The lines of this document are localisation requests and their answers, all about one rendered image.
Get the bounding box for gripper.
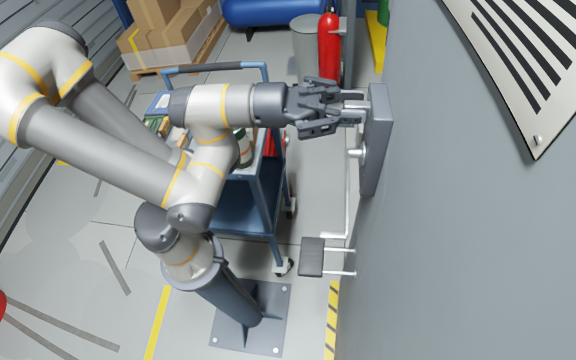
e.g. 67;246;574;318
252;74;368;142

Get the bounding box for silver round snib knob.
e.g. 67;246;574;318
346;141;368;167

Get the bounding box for grey nightlatch body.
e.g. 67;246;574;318
358;82;395;198

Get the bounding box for blue trolley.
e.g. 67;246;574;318
142;60;300;279

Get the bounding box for dark grey door pull plate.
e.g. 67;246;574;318
297;236;358;279

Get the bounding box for grey store door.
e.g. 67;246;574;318
334;0;576;360

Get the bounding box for red fire extinguisher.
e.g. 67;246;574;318
316;11;348;87

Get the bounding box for grey round bin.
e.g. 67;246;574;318
288;13;325;80

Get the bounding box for white and green tin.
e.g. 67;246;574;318
232;126;256;172

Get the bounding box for blue tank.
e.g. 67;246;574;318
218;0;330;29

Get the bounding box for green drum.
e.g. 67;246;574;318
376;0;392;29

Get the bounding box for green box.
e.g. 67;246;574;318
142;115;170;136

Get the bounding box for wooden pallet with cardboard boxes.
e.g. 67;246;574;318
114;0;228;83

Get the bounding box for white louvre vent panel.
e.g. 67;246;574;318
440;0;576;162

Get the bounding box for yellow post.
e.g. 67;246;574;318
364;9;389;75

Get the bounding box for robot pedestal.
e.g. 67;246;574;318
193;260;292;359

